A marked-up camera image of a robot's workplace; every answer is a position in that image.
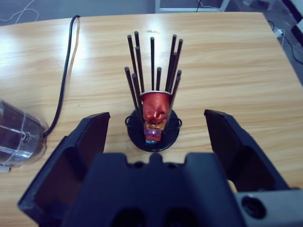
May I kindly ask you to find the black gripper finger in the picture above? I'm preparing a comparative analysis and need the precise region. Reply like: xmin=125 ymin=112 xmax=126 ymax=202
xmin=204 ymin=108 xmax=291 ymax=193
xmin=18 ymin=112 xmax=111 ymax=223

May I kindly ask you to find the purple coffee capsule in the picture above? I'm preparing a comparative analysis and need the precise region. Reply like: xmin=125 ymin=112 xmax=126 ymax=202
xmin=144 ymin=127 xmax=164 ymax=137

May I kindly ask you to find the orange coffee capsule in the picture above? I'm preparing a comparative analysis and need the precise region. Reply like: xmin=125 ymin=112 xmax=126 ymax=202
xmin=145 ymin=122 xmax=166 ymax=131

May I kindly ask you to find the black rod capsule holder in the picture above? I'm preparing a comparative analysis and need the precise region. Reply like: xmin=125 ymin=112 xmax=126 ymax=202
xmin=124 ymin=30 xmax=183 ymax=152

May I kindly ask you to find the black power cable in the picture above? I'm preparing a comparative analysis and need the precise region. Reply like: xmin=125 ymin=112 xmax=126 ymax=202
xmin=44 ymin=15 xmax=81 ymax=138

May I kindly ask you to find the white power strip with cables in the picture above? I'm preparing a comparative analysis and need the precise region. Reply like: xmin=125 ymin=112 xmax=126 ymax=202
xmin=267 ymin=21 xmax=303 ymax=69

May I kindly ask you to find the white metal frame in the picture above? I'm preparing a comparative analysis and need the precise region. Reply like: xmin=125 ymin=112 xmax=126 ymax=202
xmin=155 ymin=0 xmax=232 ymax=12

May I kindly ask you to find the thin white cable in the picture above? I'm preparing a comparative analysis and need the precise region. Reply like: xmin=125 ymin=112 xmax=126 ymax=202
xmin=0 ymin=0 xmax=40 ymax=26

